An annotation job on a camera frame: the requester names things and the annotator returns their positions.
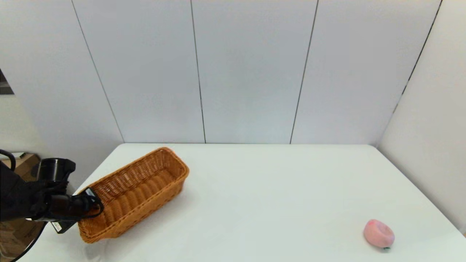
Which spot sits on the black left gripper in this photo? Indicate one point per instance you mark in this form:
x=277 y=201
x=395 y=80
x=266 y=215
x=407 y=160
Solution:
x=65 y=208

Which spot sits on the orange wicker basket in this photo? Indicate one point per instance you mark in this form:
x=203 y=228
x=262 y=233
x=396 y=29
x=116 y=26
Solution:
x=138 y=193

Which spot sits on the pink peach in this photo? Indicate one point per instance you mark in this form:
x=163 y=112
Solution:
x=378 y=234

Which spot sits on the stacked cardboard boxes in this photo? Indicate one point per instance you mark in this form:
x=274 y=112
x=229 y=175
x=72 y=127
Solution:
x=36 y=238

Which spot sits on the flat white grey board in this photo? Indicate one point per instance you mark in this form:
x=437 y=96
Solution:
x=19 y=155

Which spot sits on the dark background shelf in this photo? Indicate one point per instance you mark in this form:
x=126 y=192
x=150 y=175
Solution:
x=4 y=85

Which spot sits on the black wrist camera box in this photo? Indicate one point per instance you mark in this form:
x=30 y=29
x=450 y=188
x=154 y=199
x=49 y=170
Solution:
x=64 y=225

